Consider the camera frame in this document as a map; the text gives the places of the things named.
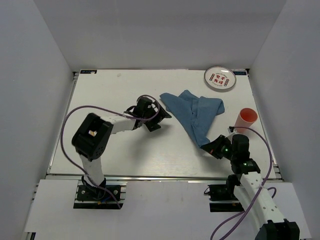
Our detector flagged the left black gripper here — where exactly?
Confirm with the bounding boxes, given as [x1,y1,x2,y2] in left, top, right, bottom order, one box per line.
[142,100,171,131]

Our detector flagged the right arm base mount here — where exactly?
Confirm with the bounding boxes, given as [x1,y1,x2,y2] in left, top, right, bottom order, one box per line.
[203,184,244,213]

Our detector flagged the purple cable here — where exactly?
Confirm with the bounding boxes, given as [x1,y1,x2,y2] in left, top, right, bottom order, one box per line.
[209,126,278,240]
[61,94,161,210]

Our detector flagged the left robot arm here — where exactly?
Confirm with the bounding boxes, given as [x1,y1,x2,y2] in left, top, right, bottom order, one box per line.
[71,96,172,200]

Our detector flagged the blue cloth napkin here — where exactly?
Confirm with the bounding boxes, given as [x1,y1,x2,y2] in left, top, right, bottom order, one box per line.
[160,90,225,147]

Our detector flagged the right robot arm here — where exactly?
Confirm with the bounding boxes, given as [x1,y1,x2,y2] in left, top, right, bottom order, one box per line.
[201,134,300,240]

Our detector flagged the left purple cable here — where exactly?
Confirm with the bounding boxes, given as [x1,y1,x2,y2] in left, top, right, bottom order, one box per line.
[61,94,161,210]

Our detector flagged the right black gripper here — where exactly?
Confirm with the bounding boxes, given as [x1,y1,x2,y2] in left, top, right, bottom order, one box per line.
[201,134,237,161]

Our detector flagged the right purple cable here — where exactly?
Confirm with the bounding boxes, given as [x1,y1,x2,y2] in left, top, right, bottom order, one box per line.
[209,126,278,240]

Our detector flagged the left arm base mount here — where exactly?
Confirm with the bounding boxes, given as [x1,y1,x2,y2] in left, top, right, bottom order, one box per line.
[73,182,126,210]

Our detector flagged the red cup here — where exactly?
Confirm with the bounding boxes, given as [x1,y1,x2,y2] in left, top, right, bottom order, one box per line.
[234,108,258,134]

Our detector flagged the round plate with red characters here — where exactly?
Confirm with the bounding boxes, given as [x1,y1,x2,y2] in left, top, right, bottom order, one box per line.
[203,66,237,91]

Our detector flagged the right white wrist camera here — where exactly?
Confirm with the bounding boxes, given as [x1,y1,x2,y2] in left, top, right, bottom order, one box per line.
[227,127,239,142]

